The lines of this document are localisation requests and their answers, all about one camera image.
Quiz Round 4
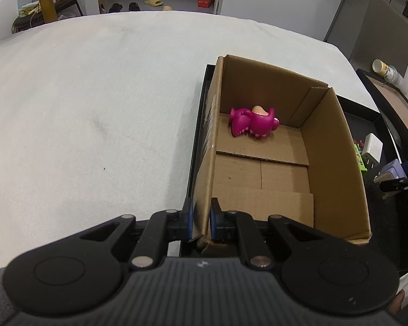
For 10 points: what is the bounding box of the black-framed brown board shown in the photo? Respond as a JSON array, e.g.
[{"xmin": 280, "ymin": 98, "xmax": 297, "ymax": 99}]
[{"xmin": 356, "ymin": 68, "xmax": 408, "ymax": 164}]

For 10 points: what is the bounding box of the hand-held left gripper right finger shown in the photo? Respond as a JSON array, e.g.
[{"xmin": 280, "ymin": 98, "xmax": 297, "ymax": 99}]
[{"xmin": 210, "ymin": 197, "xmax": 327, "ymax": 268}]

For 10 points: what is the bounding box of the brown cardboard box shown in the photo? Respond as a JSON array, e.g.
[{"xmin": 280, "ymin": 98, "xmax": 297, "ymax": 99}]
[{"xmin": 192, "ymin": 54, "xmax": 373, "ymax": 256}]

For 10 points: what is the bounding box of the green house-shaped toy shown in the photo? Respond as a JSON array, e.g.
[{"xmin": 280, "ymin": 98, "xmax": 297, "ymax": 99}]
[{"xmin": 353, "ymin": 143, "xmax": 368, "ymax": 178}]

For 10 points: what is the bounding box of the white power adapter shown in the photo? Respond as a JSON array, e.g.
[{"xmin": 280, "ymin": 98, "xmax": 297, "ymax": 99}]
[{"xmin": 362, "ymin": 133, "xmax": 383, "ymax": 164}]

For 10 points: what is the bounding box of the black shallow tray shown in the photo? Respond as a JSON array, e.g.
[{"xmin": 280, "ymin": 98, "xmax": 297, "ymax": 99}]
[{"xmin": 180, "ymin": 64, "xmax": 408, "ymax": 273}]

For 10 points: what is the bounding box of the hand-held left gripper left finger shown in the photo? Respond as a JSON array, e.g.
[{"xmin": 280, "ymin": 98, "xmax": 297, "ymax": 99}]
[{"xmin": 78, "ymin": 197, "xmax": 194, "ymax": 268}]

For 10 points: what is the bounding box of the person's left hand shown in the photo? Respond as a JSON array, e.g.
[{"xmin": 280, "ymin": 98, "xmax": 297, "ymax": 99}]
[{"xmin": 391, "ymin": 290, "xmax": 406, "ymax": 317}]

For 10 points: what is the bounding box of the lavender and beige small box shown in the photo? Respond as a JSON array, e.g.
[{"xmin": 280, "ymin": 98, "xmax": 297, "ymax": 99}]
[{"xmin": 374, "ymin": 161, "xmax": 404, "ymax": 184}]

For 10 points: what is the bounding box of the magenta toy figure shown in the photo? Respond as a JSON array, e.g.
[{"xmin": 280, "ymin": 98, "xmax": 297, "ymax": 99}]
[{"xmin": 229, "ymin": 105, "xmax": 280, "ymax": 140}]

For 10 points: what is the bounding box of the black chair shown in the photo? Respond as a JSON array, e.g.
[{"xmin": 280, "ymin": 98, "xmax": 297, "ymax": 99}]
[{"xmin": 11, "ymin": 0, "xmax": 83, "ymax": 35}]

